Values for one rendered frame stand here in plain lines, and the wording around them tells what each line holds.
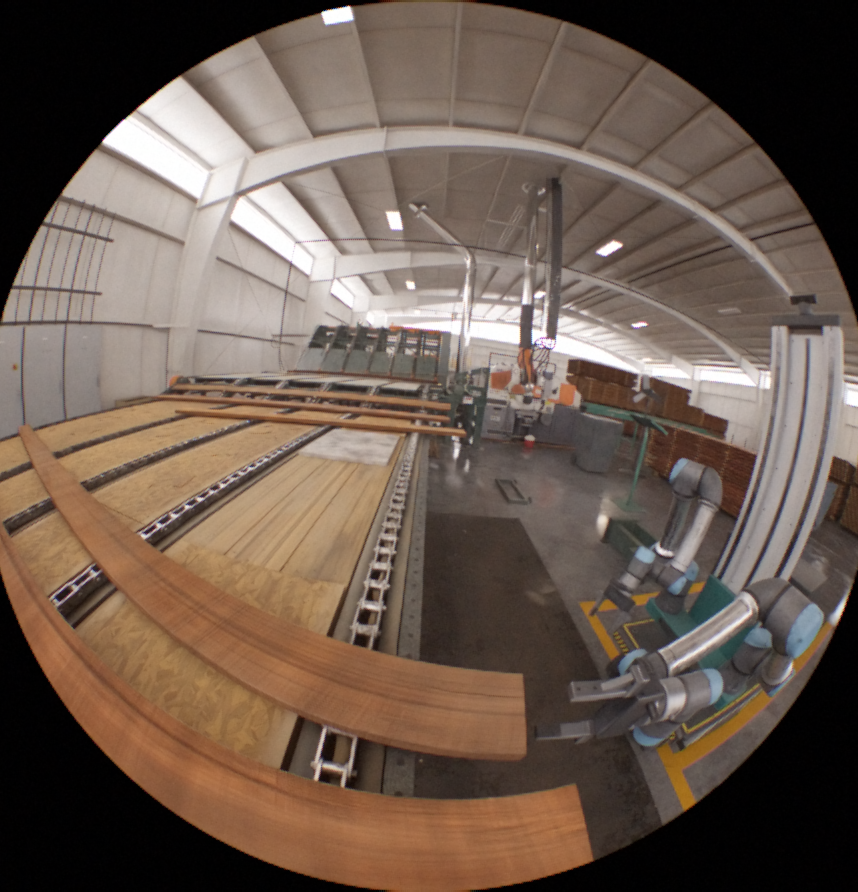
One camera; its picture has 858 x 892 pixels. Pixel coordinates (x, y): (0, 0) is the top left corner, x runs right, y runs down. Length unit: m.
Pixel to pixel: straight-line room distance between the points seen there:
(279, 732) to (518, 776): 1.04
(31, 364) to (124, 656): 5.26
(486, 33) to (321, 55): 2.55
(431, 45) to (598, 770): 7.47
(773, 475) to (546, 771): 1.40
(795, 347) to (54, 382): 6.99
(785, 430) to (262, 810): 1.61
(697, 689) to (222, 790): 0.65
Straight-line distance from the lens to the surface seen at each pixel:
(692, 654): 0.76
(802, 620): 0.85
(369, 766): 0.47
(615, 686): 0.45
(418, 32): 6.19
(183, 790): 0.45
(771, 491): 1.44
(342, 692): 0.45
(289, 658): 0.49
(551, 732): 0.55
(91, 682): 0.58
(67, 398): 5.93
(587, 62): 6.61
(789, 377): 1.46
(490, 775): 1.34
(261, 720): 0.49
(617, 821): 1.50
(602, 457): 5.54
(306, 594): 0.65
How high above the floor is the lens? 1.27
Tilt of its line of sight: 14 degrees down
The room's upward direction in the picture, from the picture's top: 7 degrees clockwise
